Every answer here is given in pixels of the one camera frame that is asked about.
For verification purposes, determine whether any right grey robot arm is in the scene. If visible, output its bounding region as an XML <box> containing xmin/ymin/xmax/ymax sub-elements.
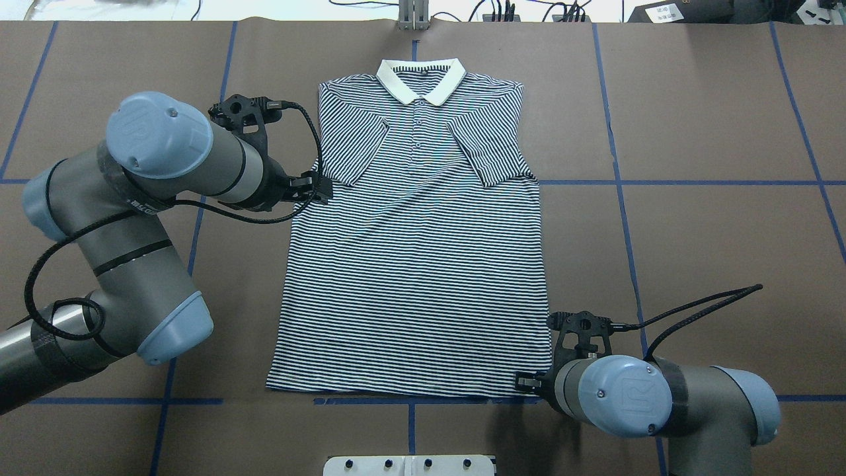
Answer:
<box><xmin>514</xmin><ymin>311</ymin><xmax>782</xmax><ymax>475</ymax></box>

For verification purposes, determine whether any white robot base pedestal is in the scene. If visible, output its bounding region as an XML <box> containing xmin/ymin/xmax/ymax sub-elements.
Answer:
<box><xmin>323</xmin><ymin>454</ymin><xmax>498</xmax><ymax>475</ymax></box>

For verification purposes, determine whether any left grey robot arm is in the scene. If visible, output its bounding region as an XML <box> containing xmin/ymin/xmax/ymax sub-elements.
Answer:
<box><xmin>1</xmin><ymin>91</ymin><xmax>332</xmax><ymax>414</ymax></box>

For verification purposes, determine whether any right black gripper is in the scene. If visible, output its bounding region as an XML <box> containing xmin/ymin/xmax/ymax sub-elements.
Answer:
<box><xmin>516</xmin><ymin>311</ymin><xmax>614</xmax><ymax>403</ymax></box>

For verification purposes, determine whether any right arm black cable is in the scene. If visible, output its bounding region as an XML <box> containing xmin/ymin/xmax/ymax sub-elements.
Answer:
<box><xmin>608</xmin><ymin>283</ymin><xmax>764</xmax><ymax>363</ymax></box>

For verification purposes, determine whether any aluminium frame post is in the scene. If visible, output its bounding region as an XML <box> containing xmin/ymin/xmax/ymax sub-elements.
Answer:
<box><xmin>397</xmin><ymin>0</ymin><xmax>431</xmax><ymax>31</ymax></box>

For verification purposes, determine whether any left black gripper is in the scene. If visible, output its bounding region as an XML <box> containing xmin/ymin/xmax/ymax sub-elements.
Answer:
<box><xmin>209</xmin><ymin>95</ymin><xmax>334</xmax><ymax>213</ymax></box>

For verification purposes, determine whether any black box with label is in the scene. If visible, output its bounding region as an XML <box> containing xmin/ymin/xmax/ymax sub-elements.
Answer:
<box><xmin>626</xmin><ymin>1</ymin><xmax>735</xmax><ymax>24</ymax></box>

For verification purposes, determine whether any striped polo shirt white collar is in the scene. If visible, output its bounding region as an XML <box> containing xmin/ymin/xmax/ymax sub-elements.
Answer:
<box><xmin>265</xmin><ymin>58</ymin><xmax>553</xmax><ymax>398</ymax></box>

